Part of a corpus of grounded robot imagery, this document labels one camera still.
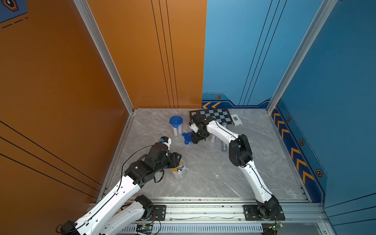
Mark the green circuit board left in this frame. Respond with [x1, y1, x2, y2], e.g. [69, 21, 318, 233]
[135, 224, 154, 235]

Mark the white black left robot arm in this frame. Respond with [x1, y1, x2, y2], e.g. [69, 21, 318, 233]
[56, 150, 182, 235]

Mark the silver microphone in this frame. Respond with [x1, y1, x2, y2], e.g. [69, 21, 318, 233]
[221, 122, 228, 152]

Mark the clear plastic container back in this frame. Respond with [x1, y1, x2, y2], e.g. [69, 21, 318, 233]
[169, 116, 183, 136]

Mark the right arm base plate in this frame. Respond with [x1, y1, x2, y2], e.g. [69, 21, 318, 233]
[243, 205, 286, 221]

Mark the circuit board right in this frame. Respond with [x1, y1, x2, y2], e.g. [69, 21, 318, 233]
[261, 223, 284, 235]

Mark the black white checkerboard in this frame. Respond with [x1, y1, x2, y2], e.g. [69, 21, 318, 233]
[189, 108, 234, 124]

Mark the blue lid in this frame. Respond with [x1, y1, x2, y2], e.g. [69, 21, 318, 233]
[169, 116, 183, 128]
[182, 131, 195, 145]

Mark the clear plastic container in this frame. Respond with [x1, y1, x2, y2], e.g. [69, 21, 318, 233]
[209, 134, 217, 143]
[169, 116, 183, 136]
[171, 160, 187, 180]

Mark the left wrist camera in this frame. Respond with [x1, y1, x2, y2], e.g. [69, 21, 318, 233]
[146, 136, 172, 163]

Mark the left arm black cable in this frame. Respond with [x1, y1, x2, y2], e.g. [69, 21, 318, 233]
[55, 143, 165, 233]

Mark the aluminium front rail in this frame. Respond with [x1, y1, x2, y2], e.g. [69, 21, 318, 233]
[150, 197, 330, 224]

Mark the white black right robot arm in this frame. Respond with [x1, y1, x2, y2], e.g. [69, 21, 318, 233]
[189, 113, 284, 220]

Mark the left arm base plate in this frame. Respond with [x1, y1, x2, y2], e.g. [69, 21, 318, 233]
[139, 205, 166, 221]

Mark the small white card box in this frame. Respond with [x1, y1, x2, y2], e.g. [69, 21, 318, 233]
[231, 114, 242, 126]

